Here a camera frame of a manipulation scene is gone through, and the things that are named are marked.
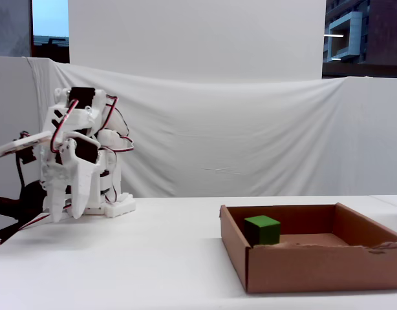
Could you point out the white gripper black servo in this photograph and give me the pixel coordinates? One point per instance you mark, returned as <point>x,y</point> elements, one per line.
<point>83,172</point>

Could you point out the green cube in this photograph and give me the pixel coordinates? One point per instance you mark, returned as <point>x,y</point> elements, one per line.
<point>266,232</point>

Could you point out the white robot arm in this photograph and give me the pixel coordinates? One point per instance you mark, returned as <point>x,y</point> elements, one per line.
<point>82,117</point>

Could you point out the brown cardboard box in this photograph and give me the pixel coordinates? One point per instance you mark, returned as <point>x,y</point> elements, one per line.
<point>308,271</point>

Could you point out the white partition panel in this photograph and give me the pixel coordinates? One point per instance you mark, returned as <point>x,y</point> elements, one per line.
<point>7,97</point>

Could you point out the dark structure outside window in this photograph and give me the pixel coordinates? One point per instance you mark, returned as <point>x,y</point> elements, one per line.
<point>51,51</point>

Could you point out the white draped cloth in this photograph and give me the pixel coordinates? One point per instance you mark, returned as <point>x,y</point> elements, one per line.
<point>218,129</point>

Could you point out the white backdrop board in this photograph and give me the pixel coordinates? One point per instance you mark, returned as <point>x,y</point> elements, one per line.
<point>185,32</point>

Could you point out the grey building outside window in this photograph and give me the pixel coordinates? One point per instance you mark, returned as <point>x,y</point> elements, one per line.
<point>344,29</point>

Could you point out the white wrist camera mount plate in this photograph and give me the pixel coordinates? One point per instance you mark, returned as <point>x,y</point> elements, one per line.
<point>20,144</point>

